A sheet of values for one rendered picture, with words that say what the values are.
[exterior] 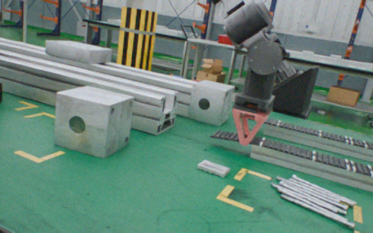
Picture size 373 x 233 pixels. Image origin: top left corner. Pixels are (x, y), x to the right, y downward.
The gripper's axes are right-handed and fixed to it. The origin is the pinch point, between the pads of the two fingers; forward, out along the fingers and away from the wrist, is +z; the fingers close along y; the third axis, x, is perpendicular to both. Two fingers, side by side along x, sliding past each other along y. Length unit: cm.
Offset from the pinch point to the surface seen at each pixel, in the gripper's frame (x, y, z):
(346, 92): 68, -486, 37
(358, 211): 20.8, 12.0, 3.3
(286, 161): 8.7, 1.5, 2.1
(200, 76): -170, -494, 61
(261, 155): 3.9, 1.8, 2.1
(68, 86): -41.8, 5.1, -2.5
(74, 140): -25.6, 22.2, 1.6
